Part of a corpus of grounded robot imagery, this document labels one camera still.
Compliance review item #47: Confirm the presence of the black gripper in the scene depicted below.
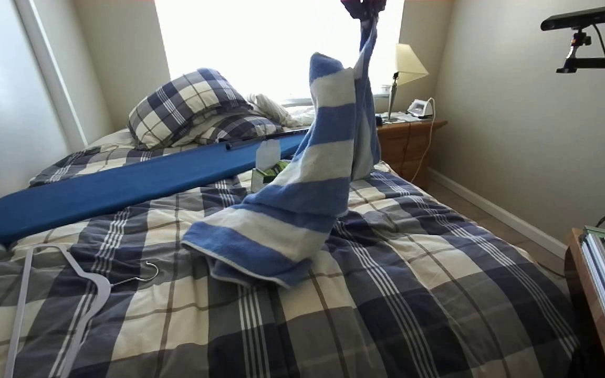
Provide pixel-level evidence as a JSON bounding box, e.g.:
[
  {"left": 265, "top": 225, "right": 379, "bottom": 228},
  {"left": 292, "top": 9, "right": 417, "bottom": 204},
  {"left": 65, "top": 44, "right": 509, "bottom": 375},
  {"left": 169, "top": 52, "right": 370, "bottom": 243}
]
[{"left": 341, "top": 0, "right": 386, "bottom": 18}]

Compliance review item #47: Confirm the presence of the blue white striped towel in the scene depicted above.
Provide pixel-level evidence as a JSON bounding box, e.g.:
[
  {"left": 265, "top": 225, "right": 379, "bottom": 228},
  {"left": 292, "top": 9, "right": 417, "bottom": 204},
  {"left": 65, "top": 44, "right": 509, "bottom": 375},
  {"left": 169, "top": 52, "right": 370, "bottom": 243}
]
[{"left": 182, "top": 18, "right": 381, "bottom": 287}]

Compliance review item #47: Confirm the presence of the wooden nightstand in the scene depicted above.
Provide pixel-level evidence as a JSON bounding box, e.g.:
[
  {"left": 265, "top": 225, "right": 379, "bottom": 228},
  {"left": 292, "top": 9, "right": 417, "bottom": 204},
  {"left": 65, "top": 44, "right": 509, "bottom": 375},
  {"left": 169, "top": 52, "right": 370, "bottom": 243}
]
[{"left": 379, "top": 119, "right": 445, "bottom": 187}]

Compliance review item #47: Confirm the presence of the black camera on stand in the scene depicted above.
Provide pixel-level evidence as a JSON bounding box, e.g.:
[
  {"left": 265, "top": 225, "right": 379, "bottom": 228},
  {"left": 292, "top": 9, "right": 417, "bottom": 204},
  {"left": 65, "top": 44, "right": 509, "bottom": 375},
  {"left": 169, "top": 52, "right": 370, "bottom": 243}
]
[{"left": 540, "top": 6, "right": 605, "bottom": 74}]

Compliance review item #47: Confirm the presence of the plaid pillow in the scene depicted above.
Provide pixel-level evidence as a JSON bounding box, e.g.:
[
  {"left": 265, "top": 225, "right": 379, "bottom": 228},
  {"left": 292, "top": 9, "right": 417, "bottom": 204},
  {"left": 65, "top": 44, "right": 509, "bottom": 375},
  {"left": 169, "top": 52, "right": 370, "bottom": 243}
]
[{"left": 128, "top": 68, "right": 283, "bottom": 149}]

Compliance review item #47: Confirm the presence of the white plastic clothes hanger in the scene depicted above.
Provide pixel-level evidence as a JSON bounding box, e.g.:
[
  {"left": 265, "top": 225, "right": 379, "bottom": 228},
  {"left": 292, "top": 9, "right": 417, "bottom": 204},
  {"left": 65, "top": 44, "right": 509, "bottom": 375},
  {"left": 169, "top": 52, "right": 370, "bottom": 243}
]
[{"left": 2, "top": 241, "right": 114, "bottom": 378}]

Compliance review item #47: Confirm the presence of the blue plaid duvet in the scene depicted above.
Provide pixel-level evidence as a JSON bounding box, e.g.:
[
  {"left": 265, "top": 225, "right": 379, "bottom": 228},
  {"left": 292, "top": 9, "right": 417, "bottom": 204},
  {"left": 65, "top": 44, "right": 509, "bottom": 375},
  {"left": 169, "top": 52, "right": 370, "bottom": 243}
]
[{"left": 0, "top": 124, "right": 584, "bottom": 378}]

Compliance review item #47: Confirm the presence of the white bedside lamp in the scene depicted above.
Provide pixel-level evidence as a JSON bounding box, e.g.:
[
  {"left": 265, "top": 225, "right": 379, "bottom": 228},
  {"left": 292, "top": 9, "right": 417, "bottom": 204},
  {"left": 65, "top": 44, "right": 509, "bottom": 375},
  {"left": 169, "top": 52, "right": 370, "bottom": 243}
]
[{"left": 386, "top": 42, "right": 428, "bottom": 119}]

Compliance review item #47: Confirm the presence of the white phone on nightstand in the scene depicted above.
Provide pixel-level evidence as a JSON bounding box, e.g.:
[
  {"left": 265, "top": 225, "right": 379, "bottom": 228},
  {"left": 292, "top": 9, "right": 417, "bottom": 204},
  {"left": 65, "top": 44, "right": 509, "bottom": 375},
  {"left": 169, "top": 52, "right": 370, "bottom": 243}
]
[{"left": 407, "top": 98, "right": 436, "bottom": 118}]

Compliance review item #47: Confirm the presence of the blue ironing board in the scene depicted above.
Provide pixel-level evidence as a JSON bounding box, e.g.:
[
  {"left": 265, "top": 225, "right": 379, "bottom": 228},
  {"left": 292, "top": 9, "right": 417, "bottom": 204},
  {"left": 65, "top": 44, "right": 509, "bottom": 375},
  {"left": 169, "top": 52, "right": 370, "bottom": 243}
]
[{"left": 0, "top": 129, "right": 314, "bottom": 246}]

